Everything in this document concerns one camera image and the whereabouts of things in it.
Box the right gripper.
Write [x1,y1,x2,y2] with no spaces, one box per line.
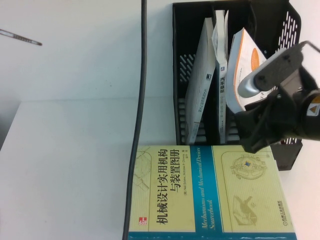
[236,86,307,153]

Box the white paperback book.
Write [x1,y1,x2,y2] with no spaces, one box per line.
[184,17,216,145]

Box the thin right arm cable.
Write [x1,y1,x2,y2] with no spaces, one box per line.
[303,41,320,54]

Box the white orange ROS2 book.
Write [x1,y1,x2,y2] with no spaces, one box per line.
[224,27,277,114]

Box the yellow teal mechanisms book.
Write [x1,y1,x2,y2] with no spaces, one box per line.
[127,144,298,240]

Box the black right camera bracket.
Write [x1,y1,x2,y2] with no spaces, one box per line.
[279,66,320,98]

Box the black perforated book stand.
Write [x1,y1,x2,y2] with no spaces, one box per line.
[171,0,304,173]

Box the dark teal book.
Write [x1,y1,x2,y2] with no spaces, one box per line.
[211,9,230,145]

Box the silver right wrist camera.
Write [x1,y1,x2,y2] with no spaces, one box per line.
[237,41,311,97]

